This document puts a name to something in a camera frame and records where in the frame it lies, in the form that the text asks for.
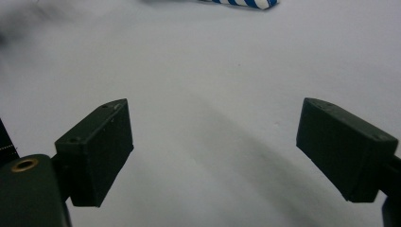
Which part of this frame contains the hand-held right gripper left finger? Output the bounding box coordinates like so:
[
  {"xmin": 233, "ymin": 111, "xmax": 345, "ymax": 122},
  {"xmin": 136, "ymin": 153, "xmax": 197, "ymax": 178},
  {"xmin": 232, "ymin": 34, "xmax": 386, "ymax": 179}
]
[{"xmin": 54, "ymin": 97, "xmax": 134, "ymax": 208}]

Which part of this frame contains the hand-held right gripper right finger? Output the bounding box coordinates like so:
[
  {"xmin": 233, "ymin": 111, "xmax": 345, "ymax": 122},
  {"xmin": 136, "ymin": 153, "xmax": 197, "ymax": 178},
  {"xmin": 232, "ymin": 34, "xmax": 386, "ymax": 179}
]
[{"xmin": 295, "ymin": 96, "xmax": 399, "ymax": 203}]

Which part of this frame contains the blue white striped polo shirt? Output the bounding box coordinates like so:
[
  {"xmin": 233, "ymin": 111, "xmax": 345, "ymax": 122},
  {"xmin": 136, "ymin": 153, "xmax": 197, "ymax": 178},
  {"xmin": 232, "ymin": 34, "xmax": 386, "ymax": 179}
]
[{"xmin": 198, "ymin": 0, "xmax": 280, "ymax": 10}]

